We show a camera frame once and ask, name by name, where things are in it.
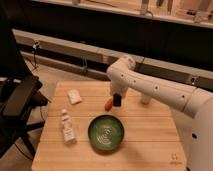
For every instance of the green bowl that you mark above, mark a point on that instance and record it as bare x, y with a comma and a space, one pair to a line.
105, 133

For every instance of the black office chair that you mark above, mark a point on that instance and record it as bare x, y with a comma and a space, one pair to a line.
19, 92

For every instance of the white sponge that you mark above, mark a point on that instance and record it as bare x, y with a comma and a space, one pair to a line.
74, 96

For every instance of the white small bottle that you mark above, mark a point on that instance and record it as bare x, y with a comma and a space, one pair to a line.
67, 127

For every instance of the black eraser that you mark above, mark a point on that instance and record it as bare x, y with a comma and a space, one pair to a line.
117, 100

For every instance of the orange carrot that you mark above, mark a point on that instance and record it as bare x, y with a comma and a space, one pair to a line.
108, 105

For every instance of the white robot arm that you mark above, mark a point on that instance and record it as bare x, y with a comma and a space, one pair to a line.
195, 102

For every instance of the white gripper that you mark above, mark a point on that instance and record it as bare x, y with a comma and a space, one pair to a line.
119, 89

